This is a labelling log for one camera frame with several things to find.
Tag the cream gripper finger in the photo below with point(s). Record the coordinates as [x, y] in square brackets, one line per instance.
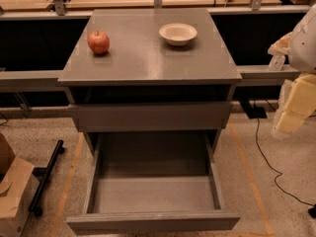
[296, 103]
[281, 46]

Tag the red apple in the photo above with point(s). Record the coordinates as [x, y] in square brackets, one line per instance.
[98, 42]

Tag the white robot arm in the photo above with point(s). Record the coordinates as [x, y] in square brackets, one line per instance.
[302, 48]

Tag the grey drawer cabinet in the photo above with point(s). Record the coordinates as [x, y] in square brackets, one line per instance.
[141, 67]

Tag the open grey middle drawer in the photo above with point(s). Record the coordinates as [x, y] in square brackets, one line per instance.
[161, 181]

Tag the closed grey top drawer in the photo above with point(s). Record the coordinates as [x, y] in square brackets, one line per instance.
[150, 116]

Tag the clear sanitizer bottle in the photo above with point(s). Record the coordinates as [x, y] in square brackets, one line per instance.
[277, 62]

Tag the white paper bowl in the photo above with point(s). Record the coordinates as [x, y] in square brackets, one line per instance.
[178, 34]

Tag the black metal stand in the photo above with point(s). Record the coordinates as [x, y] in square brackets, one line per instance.
[43, 175]

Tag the brown cardboard box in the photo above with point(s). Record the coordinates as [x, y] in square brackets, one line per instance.
[17, 190]

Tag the grey metal rail frame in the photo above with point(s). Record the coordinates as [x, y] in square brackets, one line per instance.
[44, 80]

